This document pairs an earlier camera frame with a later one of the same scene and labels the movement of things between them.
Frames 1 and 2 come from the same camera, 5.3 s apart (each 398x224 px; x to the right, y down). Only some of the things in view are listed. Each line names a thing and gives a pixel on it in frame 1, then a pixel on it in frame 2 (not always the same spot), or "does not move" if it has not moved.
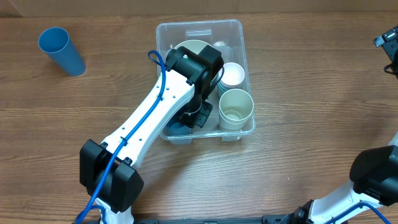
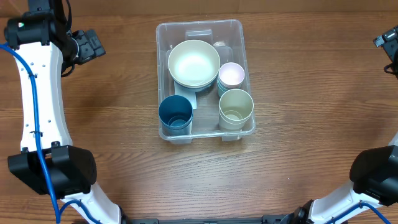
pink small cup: (233, 74) does not move
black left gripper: (195, 112) → (86, 50)
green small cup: (220, 92) does not move
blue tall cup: (173, 129) does not move
